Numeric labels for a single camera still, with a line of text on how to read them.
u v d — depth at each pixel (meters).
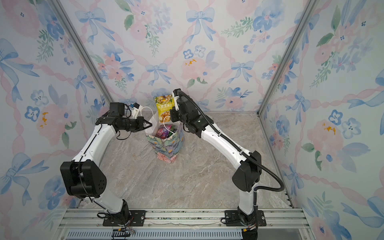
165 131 0.84
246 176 0.50
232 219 0.73
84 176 0.44
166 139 0.74
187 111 0.57
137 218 0.74
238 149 0.48
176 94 0.64
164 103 0.78
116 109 0.66
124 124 0.69
